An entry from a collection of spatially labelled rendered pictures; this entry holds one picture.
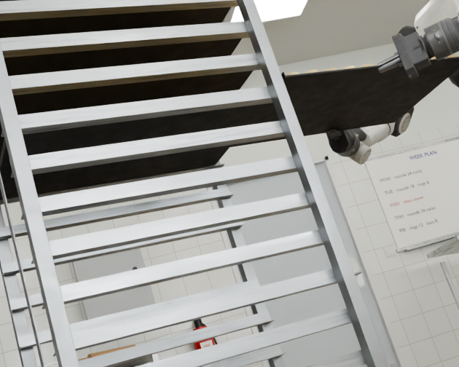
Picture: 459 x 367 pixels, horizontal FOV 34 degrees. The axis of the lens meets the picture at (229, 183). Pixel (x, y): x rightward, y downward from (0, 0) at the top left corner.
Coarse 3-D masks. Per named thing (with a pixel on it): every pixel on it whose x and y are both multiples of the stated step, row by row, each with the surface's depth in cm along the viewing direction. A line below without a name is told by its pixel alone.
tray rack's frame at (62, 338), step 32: (0, 64) 148; (0, 96) 146; (32, 192) 140; (0, 224) 182; (32, 224) 138; (0, 256) 179; (32, 320) 154; (64, 320) 133; (32, 352) 173; (64, 352) 131
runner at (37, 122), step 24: (192, 96) 165; (216, 96) 167; (240, 96) 170; (264, 96) 172; (0, 120) 147; (24, 120) 149; (48, 120) 151; (72, 120) 153; (96, 120) 155; (120, 120) 159
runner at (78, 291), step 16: (272, 240) 158; (288, 240) 159; (304, 240) 161; (320, 240) 162; (208, 256) 151; (224, 256) 153; (240, 256) 154; (256, 256) 155; (128, 272) 144; (144, 272) 145; (160, 272) 146; (176, 272) 148; (192, 272) 149; (64, 288) 139; (80, 288) 140; (96, 288) 141; (112, 288) 142; (128, 288) 145
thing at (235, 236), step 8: (224, 184) 208; (224, 200) 206; (232, 232) 203; (240, 232) 204; (232, 240) 204; (240, 240) 203; (240, 264) 201; (248, 264) 201; (240, 272) 202; (248, 272) 200; (248, 280) 199; (256, 304) 198; (264, 304) 198; (256, 312) 197; (264, 328) 196; (272, 328) 196; (272, 360) 193; (280, 360) 194
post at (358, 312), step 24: (240, 0) 178; (264, 48) 174; (264, 72) 173; (288, 96) 171; (288, 120) 168; (288, 144) 169; (312, 168) 165; (312, 192) 163; (336, 240) 160; (336, 264) 159; (360, 312) 155; (360, 336) 155; (384, 360) 153
